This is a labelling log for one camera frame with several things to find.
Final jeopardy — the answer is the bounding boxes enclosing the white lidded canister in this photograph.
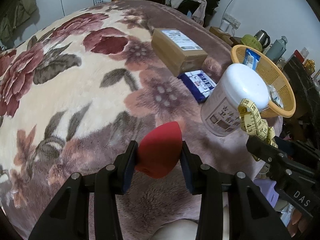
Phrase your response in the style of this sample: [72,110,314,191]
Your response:
[201,63,269,137]

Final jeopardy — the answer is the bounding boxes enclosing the cardboard box with label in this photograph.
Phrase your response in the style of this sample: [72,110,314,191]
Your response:
[151,28,208,77]

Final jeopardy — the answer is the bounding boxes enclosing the stacked cardboard boxes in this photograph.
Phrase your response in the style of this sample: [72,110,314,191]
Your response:
[209,26,242,47]

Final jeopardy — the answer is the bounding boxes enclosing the gloved hand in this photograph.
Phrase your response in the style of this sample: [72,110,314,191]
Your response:
[150,219,197,240]

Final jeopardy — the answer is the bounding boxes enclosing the dark blue tissue pack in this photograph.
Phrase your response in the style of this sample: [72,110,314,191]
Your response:
[178,70,216,103]

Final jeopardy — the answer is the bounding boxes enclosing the yellow measuring tape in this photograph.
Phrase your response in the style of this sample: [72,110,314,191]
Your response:
[238,99,278,164]

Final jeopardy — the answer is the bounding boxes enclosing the orange plastic basket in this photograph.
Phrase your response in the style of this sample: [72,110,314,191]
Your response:
[231,44,296,118]

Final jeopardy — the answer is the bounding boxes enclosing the red makeup sponge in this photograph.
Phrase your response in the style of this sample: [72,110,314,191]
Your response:
[135,121,182,179]

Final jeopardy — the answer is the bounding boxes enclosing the wall power strip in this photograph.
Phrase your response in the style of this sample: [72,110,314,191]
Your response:
[223,13,241,29]

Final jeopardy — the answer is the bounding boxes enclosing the steel electric kettle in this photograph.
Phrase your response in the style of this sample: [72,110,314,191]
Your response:
[254,30,271,49]

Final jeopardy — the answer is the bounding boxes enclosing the grey green thermos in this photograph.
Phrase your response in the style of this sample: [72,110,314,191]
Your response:
[265,36,287,64]

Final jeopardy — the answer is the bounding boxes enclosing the blue wet wipes pack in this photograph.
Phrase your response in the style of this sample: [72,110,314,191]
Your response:
[243,48,261,70]

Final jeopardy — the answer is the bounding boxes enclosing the floral plush blanket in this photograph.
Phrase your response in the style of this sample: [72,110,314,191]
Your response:
[1,0,263,239]

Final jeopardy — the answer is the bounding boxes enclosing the olive green jacket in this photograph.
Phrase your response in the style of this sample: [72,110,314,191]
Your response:
[1,0,37,43]

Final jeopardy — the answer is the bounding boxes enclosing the lavender plastic stool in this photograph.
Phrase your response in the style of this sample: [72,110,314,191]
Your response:
[253,179,279,207]

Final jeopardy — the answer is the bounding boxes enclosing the clear white sachet packet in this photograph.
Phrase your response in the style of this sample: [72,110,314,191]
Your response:
[267,85,284,109]

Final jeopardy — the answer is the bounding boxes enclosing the green mesh food cover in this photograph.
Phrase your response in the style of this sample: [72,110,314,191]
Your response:
[240,34,263,52]

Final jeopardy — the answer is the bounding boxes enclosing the white cup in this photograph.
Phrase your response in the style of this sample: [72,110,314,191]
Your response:
[219,20,230,33]

